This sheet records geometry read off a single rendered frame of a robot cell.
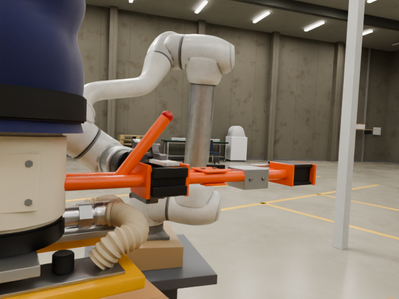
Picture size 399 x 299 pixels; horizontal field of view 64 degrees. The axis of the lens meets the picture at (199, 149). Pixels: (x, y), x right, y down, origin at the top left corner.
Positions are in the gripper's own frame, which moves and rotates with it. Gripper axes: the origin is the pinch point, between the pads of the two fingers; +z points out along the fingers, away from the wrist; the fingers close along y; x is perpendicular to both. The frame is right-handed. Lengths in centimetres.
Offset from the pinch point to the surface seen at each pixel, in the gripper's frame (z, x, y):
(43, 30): 9.0, 22.5, -20.7
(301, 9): -756, -948, -476
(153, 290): -8.0, -2.8, 26.7
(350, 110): -154, -316, -41
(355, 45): -153, -316, -112
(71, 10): 6.4, 18.7, -24.7
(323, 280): -115, -229, 121
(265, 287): -132, -171, 122
